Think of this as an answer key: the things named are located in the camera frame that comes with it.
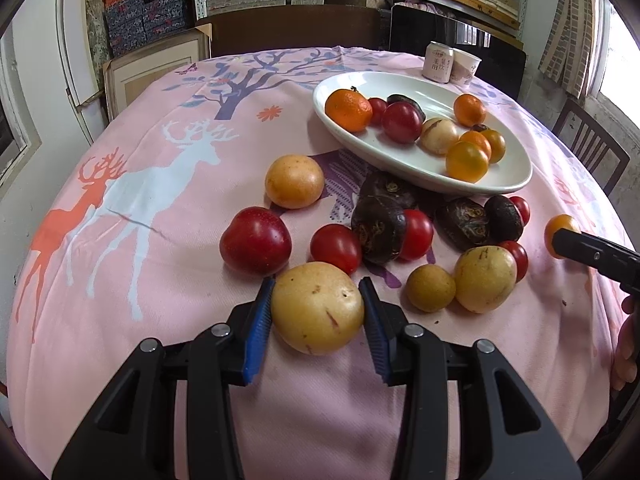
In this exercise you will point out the red cherry tomato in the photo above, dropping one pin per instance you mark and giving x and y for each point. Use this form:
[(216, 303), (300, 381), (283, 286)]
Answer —
[(522, 208), (417, 234), (336, 248), (517, 260), (377, 110)]

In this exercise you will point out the white leaning board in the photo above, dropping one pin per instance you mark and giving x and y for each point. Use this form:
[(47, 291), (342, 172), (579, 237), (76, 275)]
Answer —
[(75, 60)]

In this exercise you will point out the checked curtain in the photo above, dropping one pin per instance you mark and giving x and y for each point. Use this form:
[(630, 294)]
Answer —
[(565, 45)]

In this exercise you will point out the brown wooden board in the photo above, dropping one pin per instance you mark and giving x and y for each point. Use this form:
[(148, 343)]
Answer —
[(290, 30)]

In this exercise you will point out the orange cherry tomato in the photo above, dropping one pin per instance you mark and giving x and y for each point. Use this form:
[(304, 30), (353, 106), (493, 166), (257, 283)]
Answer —
[(497, 146), (466, 161), (560, 222)]

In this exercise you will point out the red plum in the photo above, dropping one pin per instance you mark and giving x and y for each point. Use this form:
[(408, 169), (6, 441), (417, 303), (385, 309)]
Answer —
[(402, 121), (255, 240)]

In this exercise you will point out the black glossy panel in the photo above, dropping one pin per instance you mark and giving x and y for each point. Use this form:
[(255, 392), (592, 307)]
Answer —
[(415, 30)]

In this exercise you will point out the small yellow round fruit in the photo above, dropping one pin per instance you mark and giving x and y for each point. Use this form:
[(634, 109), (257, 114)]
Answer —
[(430, 288)]

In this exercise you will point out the white drink can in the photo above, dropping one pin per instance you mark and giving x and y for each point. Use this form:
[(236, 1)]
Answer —
[(436, 62)]

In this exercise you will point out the beige framed panel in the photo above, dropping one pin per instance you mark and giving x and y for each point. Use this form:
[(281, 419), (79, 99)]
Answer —
[(150, 75)]

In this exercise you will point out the stack of blue patterned boxes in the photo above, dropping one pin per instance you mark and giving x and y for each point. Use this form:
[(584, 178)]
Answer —
[(150, 20)]

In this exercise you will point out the grey marble slab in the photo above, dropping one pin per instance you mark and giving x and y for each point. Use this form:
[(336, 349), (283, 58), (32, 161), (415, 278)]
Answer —
[(95, 25)]

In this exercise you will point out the bright window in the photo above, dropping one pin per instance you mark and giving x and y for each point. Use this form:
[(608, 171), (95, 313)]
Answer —
[(620, 60)]

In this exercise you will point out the pink deer-print tablecloth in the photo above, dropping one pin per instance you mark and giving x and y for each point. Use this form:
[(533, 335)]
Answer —
[(150, 310)]

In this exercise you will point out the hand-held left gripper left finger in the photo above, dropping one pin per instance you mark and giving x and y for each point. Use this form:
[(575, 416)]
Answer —
[(257, 330)]

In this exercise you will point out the orange-yellow round fruit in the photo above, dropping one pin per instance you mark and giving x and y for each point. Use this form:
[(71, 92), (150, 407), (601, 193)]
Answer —
[(294, 181)]

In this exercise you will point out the white oval plate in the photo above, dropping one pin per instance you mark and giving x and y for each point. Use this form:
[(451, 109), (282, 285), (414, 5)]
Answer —
[(515, 165)]

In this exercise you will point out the white-framed dark window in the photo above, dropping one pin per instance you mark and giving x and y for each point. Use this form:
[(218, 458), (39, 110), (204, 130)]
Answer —
[(10, 135)]

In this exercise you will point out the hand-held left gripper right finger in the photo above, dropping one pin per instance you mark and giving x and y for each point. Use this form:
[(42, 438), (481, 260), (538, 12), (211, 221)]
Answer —
[(375, 330)]

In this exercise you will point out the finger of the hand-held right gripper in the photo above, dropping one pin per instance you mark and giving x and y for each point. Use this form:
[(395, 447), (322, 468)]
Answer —
[(595, 255)]

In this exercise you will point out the mandarin orange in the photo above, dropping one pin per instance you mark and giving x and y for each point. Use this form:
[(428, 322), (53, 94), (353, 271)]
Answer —
[(469, 110), (348, 109), (475, 140)]

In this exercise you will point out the dark wooden slatted chair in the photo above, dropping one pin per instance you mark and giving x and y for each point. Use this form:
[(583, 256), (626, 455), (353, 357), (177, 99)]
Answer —
[(612, 155)]

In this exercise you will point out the dark purple round fruit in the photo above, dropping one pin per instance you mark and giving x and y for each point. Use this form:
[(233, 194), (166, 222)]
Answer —
[(377, 232), (465, 223), (387, 190), (480, 127), (504, 217), (406, 100)]

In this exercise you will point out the white paper cup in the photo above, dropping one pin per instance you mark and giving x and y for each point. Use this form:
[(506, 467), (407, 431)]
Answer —
[(465, 67)]

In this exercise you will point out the person's right hand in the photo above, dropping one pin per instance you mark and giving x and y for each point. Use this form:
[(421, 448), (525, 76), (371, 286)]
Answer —
[(627, 355)]

